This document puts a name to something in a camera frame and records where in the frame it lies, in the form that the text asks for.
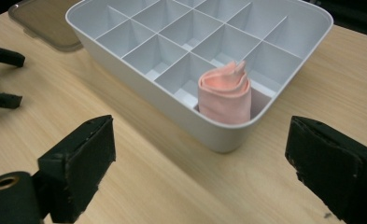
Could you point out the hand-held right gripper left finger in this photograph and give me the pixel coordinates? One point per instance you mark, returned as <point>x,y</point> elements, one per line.
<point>78,168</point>

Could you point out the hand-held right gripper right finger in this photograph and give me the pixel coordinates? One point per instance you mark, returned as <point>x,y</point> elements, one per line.
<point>333,171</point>

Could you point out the pink sock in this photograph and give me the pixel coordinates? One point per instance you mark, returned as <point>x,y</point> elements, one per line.
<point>226,96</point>

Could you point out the white divided storage box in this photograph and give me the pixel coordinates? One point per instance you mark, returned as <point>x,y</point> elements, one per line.
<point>178,46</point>

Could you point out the brown translucent lid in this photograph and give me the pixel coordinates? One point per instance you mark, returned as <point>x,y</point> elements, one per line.
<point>44,25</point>

